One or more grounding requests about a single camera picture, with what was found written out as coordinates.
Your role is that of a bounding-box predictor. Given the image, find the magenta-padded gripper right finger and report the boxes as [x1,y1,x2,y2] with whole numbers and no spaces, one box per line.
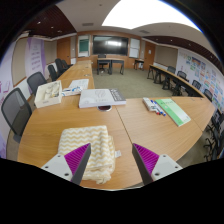
[131,142,184,186]

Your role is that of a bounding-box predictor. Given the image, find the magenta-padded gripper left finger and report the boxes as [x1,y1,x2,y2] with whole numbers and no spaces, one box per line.
[40,142,92,186]

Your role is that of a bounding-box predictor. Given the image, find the cream zigzag striped towel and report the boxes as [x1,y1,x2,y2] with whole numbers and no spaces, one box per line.
[57,124,123,185]

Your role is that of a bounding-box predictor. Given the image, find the green booklet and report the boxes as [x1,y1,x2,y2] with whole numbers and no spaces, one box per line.
[154,97,192,128]

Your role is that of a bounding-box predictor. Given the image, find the pack of markers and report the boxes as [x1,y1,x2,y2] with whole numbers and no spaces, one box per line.
[142,96,167,117]

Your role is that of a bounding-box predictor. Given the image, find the open white cardboard tray box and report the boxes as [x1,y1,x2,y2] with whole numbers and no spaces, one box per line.
[33,80,64,109]

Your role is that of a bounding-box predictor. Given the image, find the group of black chairs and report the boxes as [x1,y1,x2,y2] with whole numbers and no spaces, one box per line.
[166,65,224,161]

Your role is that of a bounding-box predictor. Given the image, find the large flat white box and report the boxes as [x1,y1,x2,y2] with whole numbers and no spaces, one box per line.
[78,87,127,109]

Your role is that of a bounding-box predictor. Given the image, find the blue and white packet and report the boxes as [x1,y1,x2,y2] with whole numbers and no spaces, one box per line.
[61,86,83,98]

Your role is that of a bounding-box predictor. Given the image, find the black mesh office chair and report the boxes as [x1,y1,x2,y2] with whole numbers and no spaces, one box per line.
[26,71,48,98]
[0,87,33,144]

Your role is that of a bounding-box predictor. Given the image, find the white paper sheet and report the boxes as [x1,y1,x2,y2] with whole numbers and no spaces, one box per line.
[68,78,90,91]

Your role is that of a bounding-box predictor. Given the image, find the long wooden side table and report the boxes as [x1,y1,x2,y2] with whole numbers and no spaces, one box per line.
[146,63,214,101]

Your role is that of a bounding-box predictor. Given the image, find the row of black office chairs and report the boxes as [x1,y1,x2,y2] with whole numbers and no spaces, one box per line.
[47,58,73,83]

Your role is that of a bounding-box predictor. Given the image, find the small dark side desk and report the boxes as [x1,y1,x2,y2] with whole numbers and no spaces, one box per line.
[134,58,146,71]

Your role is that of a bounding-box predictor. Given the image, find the brown wooden door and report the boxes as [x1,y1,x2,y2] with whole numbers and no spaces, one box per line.
[143,41,157,71]
[56,37,72,64]

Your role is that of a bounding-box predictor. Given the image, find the wooden desk with black legs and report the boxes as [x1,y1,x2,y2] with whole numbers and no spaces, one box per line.
[96,57,126,76]

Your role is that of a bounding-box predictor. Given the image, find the white whiteboard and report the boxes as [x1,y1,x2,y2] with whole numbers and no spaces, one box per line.
[128,37,142,59]

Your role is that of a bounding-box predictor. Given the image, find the green-faced whiteboard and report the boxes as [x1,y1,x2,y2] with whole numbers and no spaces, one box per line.
[77,34,91,58]

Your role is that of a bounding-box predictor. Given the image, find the bright ceiling light panel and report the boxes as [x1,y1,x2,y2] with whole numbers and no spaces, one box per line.
[101,0,203,33]

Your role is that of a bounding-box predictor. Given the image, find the round dark cable grommet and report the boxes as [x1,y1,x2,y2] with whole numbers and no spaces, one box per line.
[97,104,113,112]

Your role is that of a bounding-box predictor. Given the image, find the large black wall screen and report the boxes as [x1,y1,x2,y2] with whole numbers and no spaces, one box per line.
[92,35,130,57]

